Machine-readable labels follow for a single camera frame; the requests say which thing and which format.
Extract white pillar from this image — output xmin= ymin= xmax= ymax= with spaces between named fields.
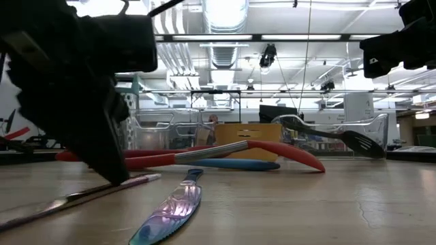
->
xmin=343 ymin=93 xmax=375 ymax=122

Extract teal steel box grater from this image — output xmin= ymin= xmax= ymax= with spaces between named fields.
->
xmin=114 ymin=74 xmax=144 ymax=150

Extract black background monitor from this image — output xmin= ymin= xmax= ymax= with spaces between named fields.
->
xmin=259 ymin=104 xmax=298 ymax=124

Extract clear plastic bin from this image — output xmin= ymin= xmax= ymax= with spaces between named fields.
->
xmin=271 ymin=113 xmax=389 ymax=160
xmin=129 ymin=108 xmax=214 ymax=150

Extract hanging black cable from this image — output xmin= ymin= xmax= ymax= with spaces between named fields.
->
xmin=297 ymin=0 xmax=313 ymax=114

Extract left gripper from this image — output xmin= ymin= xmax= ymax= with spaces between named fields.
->
xmin=0 ymin=0 xmax=130 ymax=137

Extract blue silicone spoon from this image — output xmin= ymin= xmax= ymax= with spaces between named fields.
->
xmin=187 ymin=158 xmax=281 ymax=172

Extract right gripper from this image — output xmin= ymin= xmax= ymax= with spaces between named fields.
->
xmin=360 ymin=0 xmax=436 ymax=79

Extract red silicone tongs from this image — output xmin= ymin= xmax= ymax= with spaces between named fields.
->
xmin=124 ymin=140 xmax=326 ymax=173

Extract black slotted turner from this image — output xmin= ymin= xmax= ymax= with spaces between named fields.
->
xmin=282 ymin=120 xmax=386 ymax=160

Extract silver ventilation duct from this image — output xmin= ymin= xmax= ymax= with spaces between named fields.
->
xmin=202 ymin=0 xmax=249 ymax=33

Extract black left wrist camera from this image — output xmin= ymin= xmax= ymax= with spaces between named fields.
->
xmin=91 ymin=15 xmax=158 ymax=73

